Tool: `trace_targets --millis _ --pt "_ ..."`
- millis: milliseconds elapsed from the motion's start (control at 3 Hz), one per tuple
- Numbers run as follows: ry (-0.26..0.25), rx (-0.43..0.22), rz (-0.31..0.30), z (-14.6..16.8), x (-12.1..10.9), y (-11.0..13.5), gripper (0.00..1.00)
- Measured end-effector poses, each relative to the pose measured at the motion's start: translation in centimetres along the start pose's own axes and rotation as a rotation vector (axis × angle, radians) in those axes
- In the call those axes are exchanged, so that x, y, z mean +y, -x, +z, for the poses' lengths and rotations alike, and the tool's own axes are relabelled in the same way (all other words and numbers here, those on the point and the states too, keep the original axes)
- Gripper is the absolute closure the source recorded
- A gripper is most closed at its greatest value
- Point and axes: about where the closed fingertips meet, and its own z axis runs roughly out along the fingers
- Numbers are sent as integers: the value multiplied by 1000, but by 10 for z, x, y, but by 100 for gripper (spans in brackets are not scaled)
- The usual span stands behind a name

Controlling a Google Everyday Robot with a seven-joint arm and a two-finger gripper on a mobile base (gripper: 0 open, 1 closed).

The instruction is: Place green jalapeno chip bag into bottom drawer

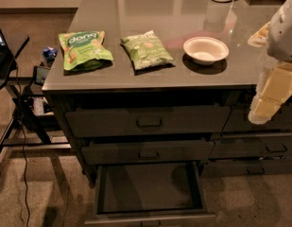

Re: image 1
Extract open bottom left drawer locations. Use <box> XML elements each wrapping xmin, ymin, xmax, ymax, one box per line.
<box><xmin>85</xmin><ymin>162</ymin><xmax>215</xmax><ymax>227</ymax></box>

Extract black phone device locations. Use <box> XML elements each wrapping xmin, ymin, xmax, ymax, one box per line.
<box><xmin>33</xmin><ymin>66</ymin><xmax>50</xmax><ymax>85</ymax></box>

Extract top left drawer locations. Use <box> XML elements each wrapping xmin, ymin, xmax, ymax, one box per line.
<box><xmin>65</xmin><ymin>105</ymin><xmax>231</xmax><ymax>138</ymax></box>

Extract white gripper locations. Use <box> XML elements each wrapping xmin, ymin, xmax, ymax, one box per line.
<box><xmin>248</xmin><ymin>0</ymin><xmax>292</xmax><ymax>118</ymax></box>

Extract black side stand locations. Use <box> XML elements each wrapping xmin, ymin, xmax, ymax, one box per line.
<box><xmin>0</xmin><ymin>34</ymin><xmax>68</xmax><ymax>155</ymax></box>

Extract black hanging cable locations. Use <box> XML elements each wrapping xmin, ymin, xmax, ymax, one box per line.
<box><xmin>13</xmin><ymin>59</ymin><xmax>31</xmax><ymax>227</ymax></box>

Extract blue small object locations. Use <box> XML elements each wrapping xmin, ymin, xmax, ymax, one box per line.
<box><xmin>43</xmin><ymin>47</ymin><xmax>58</xmax><ymax>61</ymax></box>

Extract middle left drawer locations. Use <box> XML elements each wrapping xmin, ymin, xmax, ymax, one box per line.
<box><xmin>81</xmin><ymin>139</ymin><xmax>215</xmax><ymax>165</ymax></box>

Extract bottom right drawer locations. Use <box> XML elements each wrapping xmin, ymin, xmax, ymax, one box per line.
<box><xmin>202</xmin><ymin>159</ymin><xmax>292</xmax><ymax>177</ymax></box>

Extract green jalapeno chip bag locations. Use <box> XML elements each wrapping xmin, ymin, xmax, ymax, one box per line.
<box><xmin>121</xmin><ymin>30</ymin><xmax>173</xmax><ymax>70</ymax></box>

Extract middle right drawer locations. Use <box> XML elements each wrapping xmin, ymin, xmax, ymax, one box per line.
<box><xmin>210</xmin><ymin>133</ymin><xmax>292</xmax><ymax>159</ymax></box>

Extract green Dang chip bag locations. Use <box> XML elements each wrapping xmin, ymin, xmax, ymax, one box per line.
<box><xmin>59</xmin><ymin>31</ymin><xmax>113</xmax><ymax>72</ymax></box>

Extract white paper bowl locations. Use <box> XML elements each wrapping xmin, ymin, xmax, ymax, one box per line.
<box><xmin>183</xmin><ymin>37</ymin><xmax>229</xmax><ymax>65</ymax></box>

